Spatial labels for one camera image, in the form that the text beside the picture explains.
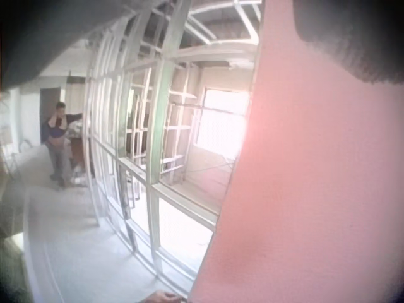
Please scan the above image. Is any person's left hand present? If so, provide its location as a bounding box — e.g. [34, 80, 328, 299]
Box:
[138, 290, 179, 303]

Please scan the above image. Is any pink drywall board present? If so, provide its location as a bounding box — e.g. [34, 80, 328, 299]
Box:
[185, 0, 404, 303]

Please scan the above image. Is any bright window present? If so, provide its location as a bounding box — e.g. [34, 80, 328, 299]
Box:
[194, 86, 253, 162]

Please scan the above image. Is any dark doorway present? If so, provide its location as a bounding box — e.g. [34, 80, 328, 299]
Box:
[39, 87, 62, 146]

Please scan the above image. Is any metal stud wall frame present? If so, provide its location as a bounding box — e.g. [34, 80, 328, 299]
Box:
[82, 0, 263, 299]

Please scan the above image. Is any metal stud partition frame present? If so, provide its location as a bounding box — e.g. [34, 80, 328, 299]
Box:
[125, 61, 203, 187]

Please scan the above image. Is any metal ceiling frame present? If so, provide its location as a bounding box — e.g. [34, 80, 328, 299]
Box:
[184, 0, 263, 45]

